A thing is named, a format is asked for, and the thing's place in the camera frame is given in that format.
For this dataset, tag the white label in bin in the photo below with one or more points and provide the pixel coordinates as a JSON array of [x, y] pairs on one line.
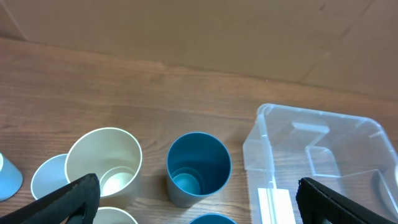
[[275, 206]]

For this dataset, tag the tall dark blue cup, rear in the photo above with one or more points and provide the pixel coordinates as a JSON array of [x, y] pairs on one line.
[[198, 166]]

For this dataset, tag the tall beige cup, rear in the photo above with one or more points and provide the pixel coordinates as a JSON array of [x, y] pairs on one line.
[[116, 157]]

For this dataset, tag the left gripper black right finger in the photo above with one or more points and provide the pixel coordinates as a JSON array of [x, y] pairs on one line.
[[319, 204]]

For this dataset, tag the small light blue cup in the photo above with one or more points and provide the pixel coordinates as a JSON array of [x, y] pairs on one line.
[[11, 179]]

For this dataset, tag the clear plastic storage bin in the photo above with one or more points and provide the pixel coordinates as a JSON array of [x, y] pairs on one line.
[[351, 155]]

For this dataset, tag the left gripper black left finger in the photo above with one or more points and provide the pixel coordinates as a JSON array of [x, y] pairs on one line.
[[76, 202]]

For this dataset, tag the small grey cup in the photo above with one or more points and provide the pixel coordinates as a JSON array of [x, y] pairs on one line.
[[49, 177]]

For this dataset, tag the tall beige cup, front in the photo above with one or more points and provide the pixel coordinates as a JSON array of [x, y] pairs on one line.
[[112, 215]]

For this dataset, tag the tall dark blue cup, front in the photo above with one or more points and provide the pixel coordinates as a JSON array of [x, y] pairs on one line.
[[212, 218]]

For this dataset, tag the tall beige cup, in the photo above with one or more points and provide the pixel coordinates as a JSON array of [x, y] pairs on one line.
[[112, 215], [116, 157]]

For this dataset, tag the tall dark blue cup, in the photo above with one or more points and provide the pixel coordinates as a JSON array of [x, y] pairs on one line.
[[198, 166], [212, 218]]

